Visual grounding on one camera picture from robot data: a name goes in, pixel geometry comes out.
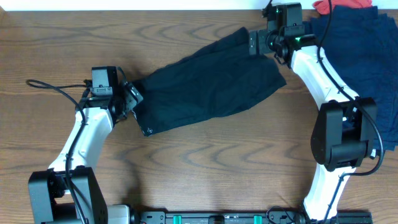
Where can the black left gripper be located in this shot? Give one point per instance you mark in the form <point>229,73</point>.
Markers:
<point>124,91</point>

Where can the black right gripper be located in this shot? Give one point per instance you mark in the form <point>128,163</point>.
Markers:
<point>262,36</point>

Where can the black shorts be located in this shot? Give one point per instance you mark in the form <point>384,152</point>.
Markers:
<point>218,80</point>

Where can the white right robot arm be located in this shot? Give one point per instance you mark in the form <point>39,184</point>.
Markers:
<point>345,130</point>

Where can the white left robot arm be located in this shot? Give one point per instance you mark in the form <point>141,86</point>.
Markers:
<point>68,192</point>

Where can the orange red garment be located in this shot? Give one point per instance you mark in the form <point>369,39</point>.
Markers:
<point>322,6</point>

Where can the navy blue shorts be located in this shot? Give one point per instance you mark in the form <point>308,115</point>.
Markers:
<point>361,45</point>

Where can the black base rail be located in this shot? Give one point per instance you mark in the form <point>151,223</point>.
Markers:
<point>276,215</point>

